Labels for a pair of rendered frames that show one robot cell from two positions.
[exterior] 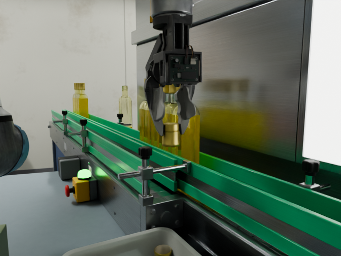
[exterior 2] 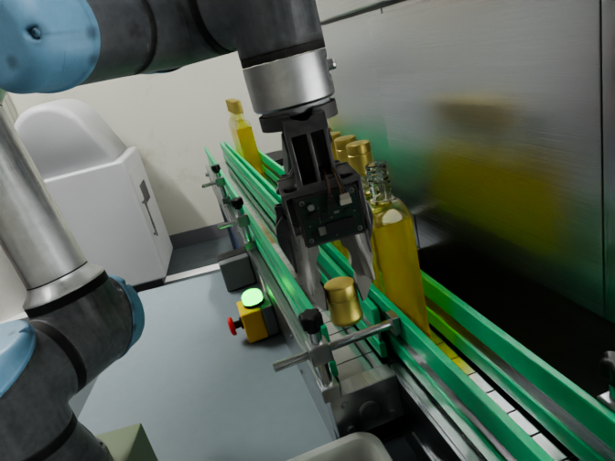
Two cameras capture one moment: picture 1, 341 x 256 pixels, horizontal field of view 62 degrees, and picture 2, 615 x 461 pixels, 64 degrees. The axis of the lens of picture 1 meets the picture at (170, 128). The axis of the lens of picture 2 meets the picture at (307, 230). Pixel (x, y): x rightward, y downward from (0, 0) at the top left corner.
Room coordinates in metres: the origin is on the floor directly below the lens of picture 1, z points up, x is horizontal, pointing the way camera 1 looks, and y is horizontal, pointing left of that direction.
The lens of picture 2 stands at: (0.10, -0.12, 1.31)
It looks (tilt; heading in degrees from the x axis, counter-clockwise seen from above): 21 degrees down; 17
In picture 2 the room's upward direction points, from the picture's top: 14 degrees counter-clockwise
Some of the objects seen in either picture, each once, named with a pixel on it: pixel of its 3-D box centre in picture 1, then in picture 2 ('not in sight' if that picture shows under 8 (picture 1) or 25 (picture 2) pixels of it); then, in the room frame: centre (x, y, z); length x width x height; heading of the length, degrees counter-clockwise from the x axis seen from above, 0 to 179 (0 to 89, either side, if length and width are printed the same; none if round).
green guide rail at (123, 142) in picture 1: (89, 129); (258, 192); (1.43, 0.41, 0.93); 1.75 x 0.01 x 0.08; 29
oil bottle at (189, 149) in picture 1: (185, 145); (394, 268); (0.73, -0.04, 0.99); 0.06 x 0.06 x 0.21; 28
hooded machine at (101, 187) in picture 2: not in sight; (94, 197); (2.86, 2.14, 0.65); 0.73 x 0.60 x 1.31; 108
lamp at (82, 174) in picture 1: (84, 173); (252, 296); (0.95, 0.30, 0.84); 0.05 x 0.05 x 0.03
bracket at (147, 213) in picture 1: (163, 214); (364, 402); (0.61, 0.02, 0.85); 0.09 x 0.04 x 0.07; 119
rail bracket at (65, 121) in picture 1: (60, 123); (213, 187); (1.51, 0.58, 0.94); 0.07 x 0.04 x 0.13; 119
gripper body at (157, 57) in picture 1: (174, 53); (313, 173); (0.53, -0.01, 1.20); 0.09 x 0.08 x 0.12; 20
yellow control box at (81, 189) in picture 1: (83, 188); (257, 318); (0.95, 0.30, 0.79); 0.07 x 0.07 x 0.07; 29
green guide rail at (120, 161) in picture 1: (74, 130); (234, 199); (1.39, 0.47, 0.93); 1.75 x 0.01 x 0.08; 29
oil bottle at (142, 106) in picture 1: (149, 132); not in sight; (0.94, 0.07, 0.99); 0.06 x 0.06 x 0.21; 29
